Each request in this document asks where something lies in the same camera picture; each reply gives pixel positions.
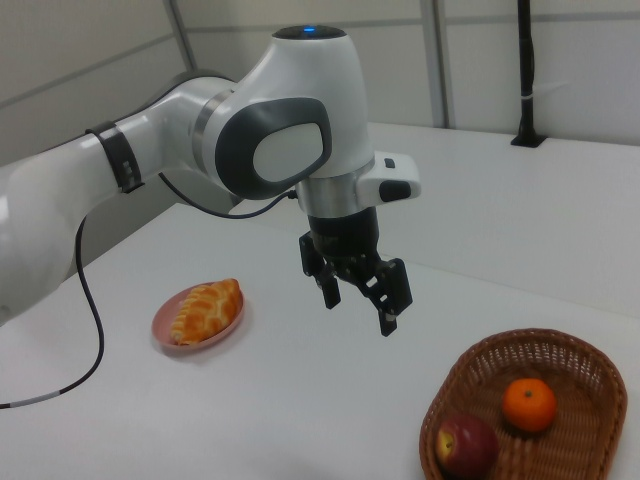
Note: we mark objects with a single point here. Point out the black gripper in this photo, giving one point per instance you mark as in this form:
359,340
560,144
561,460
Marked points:
345,235

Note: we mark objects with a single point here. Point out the braided toy bread loaf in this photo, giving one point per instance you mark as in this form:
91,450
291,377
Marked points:
225,300

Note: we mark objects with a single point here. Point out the striped toy bread roll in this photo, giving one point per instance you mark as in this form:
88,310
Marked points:
186,320

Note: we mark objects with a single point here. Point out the red toy apple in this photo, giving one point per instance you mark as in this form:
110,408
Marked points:
472,445

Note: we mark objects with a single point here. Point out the orange toy tangerine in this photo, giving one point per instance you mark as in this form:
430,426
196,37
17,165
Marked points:
530,405

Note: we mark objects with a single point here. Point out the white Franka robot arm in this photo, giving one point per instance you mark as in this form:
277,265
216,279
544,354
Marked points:
310,75

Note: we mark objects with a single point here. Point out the pink plate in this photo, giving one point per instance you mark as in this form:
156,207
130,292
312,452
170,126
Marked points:
162,320

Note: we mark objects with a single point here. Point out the brown woven basket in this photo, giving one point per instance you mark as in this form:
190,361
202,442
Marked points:
575,360

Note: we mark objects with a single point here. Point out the black mounting pole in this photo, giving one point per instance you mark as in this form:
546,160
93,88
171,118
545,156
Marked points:
525,60

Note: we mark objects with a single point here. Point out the grey partition post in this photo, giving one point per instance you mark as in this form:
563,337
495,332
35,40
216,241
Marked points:
439,60
182,30

